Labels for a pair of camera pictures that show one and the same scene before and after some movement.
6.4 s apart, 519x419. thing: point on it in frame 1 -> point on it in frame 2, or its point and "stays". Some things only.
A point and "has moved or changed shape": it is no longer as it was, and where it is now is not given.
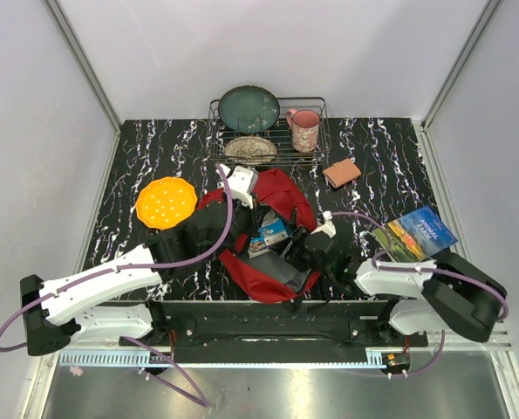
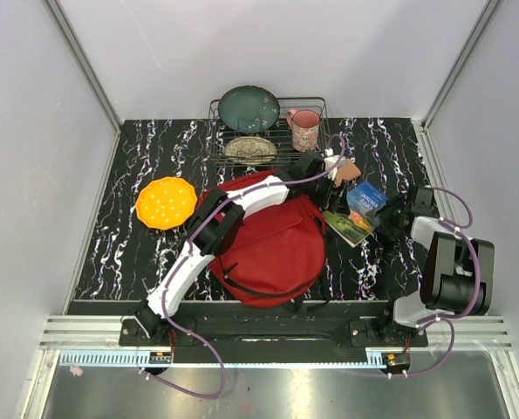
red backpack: [262, 273] stays
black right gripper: [292, 257] -> [384, 224]
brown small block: [342, 172] stays
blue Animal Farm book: [415, 236] has moved or changed shape
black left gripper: [252, 216] -> [334, 204]
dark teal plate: [249, 109] stays
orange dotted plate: [166, 202] stays
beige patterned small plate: [250, 150] stays
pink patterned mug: [304, 127] stays
